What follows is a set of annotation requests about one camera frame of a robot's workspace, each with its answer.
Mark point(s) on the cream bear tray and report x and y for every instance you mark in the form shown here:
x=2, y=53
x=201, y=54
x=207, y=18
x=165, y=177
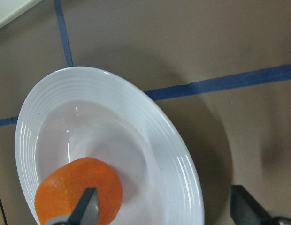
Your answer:
x=11, y=9

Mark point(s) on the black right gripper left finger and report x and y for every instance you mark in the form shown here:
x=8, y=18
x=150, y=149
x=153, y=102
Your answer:
x=86, y=212

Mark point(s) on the orange mandarin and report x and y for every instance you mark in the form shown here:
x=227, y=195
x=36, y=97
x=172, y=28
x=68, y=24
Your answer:
x=59, y=193

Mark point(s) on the white ribbed plate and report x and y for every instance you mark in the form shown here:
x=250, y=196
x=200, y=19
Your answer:
x=80, y=112

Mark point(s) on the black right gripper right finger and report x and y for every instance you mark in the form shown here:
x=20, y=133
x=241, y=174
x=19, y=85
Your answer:
x=244, y=209

